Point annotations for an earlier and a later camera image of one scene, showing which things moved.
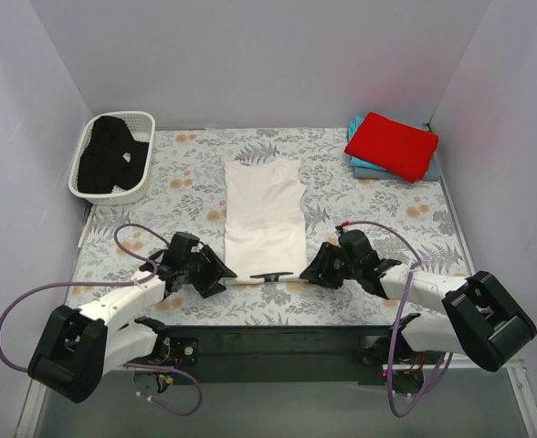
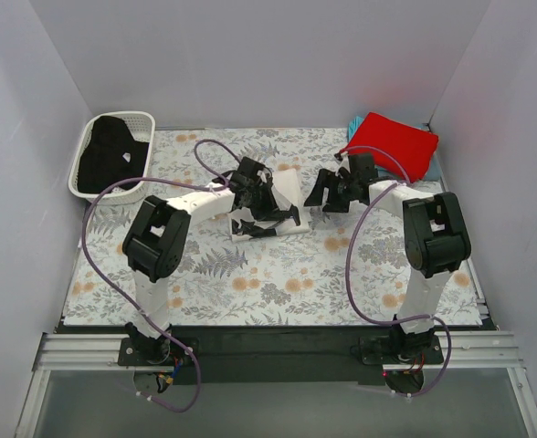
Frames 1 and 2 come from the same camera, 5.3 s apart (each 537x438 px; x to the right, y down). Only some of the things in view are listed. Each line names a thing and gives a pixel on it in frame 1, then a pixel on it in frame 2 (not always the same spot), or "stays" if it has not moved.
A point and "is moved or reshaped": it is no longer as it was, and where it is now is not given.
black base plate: (365, 354) stays
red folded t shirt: (394, 146) stays
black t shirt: (101, 164) stays
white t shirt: (264, 226) is moved or reshaped
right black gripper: (328, 265) → (334, 195)
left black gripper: (204, 273) → (263, 209)
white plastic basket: (142, 125) stays
